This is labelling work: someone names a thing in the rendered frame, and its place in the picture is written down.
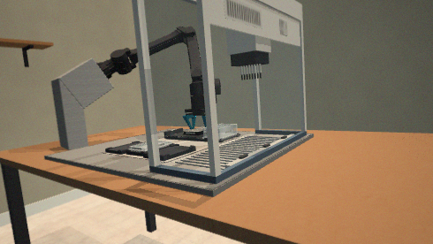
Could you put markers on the white well plate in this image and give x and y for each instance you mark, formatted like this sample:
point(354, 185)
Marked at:
point(139, 147)

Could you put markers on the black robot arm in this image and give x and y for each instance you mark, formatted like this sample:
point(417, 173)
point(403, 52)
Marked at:
point(119, 62)

